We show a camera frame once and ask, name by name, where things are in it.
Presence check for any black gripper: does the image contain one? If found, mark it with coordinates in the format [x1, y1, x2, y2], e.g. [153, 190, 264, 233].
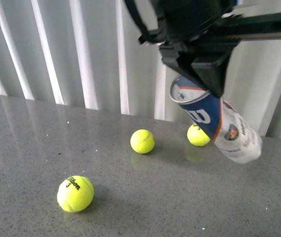
[125, 0, 281, 98]

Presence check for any clear Wilson tennis can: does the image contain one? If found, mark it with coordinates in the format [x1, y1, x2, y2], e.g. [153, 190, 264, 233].
[170, 76, 262, 164]

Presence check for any far Wilson tennis ball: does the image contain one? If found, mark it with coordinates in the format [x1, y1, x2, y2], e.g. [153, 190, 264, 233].
[187, 124, 210, 147]

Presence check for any middle yellow tennis ball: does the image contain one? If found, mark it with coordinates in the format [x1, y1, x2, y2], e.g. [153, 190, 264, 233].
[130, 129, 155, 154]

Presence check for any near-left Wilson tennis ball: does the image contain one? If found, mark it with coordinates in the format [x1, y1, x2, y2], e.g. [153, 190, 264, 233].
[57, 175, 94, 213]

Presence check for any white pleated curtain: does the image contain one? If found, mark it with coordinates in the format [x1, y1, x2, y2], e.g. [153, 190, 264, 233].
[0, 0, 281, 139]

